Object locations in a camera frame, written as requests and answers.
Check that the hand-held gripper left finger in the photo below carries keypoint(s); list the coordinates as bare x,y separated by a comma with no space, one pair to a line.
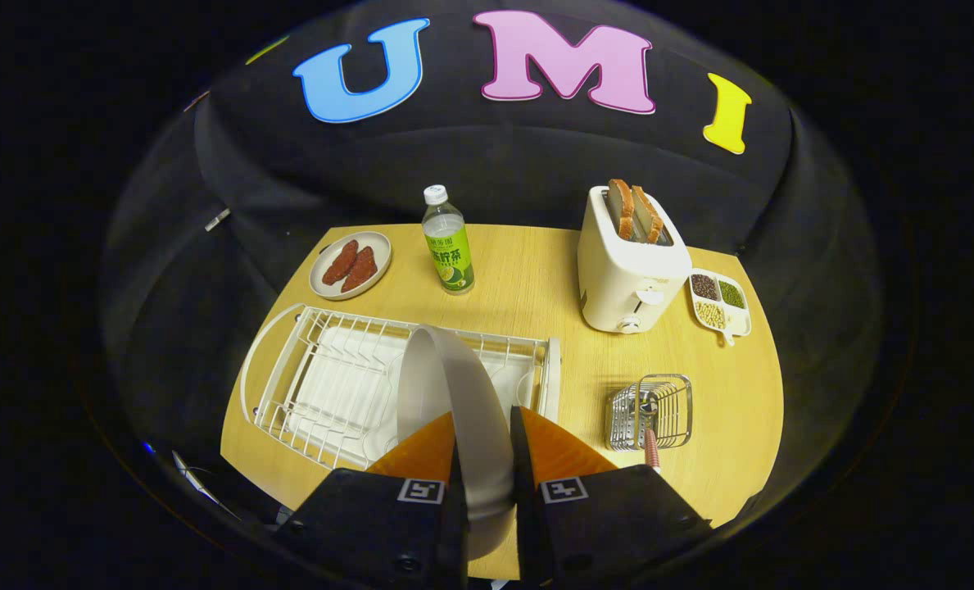
372,524

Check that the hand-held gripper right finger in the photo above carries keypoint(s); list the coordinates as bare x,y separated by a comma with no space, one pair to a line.
609,524

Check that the grey round plate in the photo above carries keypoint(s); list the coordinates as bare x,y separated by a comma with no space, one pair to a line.
474,426

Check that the white divided bean dish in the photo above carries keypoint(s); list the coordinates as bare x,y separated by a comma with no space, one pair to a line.
720,305

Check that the small grey saucer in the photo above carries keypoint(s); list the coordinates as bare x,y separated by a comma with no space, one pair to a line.
323,279

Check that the white toaster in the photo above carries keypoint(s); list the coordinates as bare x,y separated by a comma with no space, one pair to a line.
626,270

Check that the red meat slice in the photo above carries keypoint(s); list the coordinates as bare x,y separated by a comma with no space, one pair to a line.
341,262
360,269

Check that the green label drink bottle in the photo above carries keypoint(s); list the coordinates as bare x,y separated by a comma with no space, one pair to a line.
448,254

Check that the white cloth tag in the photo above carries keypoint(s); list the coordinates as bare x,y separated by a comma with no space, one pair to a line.
217,219

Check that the black backdrop cloth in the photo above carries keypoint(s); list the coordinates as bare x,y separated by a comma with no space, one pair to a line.
519,156

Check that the pink cloth clip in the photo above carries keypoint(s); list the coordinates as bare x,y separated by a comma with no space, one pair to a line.
197,100

